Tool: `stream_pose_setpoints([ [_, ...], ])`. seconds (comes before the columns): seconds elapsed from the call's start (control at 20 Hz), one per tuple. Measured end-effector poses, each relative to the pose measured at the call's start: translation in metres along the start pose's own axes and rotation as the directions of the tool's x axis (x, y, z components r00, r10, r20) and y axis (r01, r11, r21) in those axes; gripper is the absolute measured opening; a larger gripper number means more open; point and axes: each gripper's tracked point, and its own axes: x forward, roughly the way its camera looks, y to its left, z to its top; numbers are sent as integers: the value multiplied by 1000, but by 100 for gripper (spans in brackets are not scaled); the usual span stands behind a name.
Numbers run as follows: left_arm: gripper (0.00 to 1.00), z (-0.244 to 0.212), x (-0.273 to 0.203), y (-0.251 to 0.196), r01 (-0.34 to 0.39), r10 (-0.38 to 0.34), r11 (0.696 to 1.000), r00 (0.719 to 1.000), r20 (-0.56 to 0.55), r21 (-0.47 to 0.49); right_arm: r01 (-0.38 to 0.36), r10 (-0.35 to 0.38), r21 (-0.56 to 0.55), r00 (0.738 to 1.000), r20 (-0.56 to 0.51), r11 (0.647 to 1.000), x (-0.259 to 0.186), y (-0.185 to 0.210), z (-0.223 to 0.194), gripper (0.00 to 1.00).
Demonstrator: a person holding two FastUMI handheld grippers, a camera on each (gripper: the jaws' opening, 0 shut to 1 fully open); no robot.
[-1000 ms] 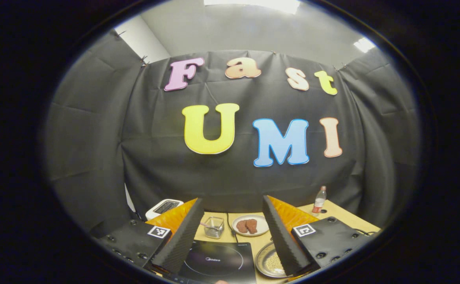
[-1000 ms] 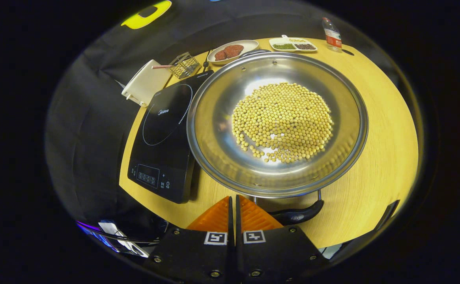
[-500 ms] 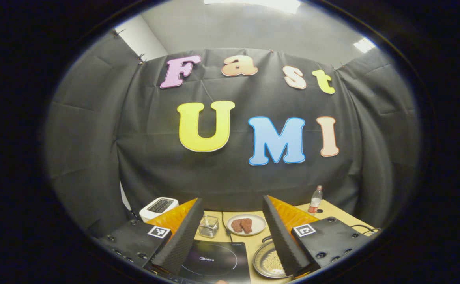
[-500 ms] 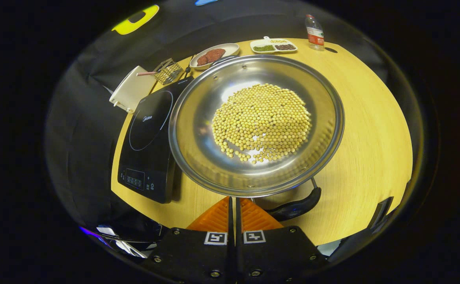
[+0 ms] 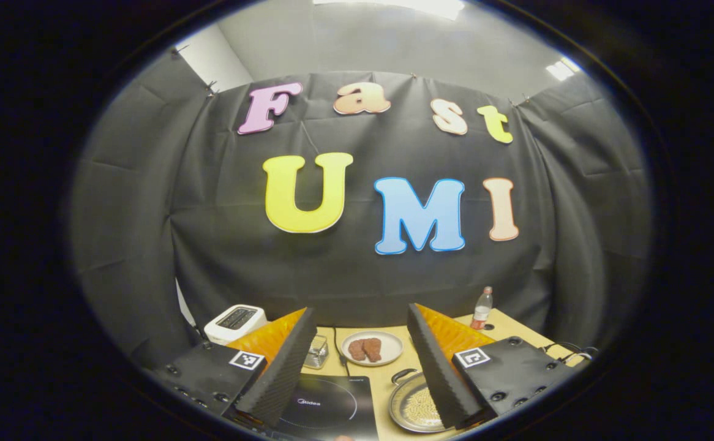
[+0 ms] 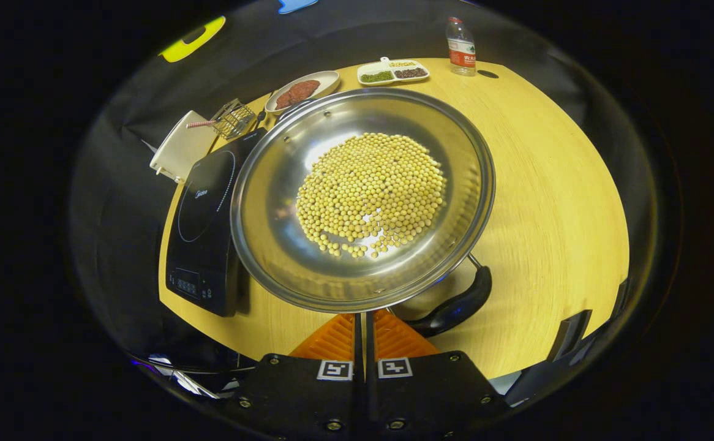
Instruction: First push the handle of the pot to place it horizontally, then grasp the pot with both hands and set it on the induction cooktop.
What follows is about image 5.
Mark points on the black induction cooktop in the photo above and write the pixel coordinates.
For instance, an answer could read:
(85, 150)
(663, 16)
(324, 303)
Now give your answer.
(326, 407)

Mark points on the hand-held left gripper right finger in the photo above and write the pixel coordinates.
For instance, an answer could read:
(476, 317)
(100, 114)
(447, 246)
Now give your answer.
(439, 373)

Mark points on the brown meat slice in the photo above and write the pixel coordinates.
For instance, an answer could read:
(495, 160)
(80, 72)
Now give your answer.
(373, 349)
(357, 350)

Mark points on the clear water bottle red label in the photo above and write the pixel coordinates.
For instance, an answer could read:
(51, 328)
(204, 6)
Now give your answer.
(481, 312)

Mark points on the large ceiling light panel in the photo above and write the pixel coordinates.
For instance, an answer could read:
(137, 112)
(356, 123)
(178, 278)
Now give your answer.
(418, 7)

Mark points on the heap of soybeans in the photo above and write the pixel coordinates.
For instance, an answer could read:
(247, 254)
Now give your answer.
(421, 407)

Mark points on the small ceiling light panel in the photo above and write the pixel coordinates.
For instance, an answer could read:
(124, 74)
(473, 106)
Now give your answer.
(560, 70)

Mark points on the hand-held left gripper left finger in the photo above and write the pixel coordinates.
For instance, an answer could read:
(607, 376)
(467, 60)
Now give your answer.
(283, 373)

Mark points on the white round plate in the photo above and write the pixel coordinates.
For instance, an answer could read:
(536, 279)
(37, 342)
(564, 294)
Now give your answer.
(390, 346)

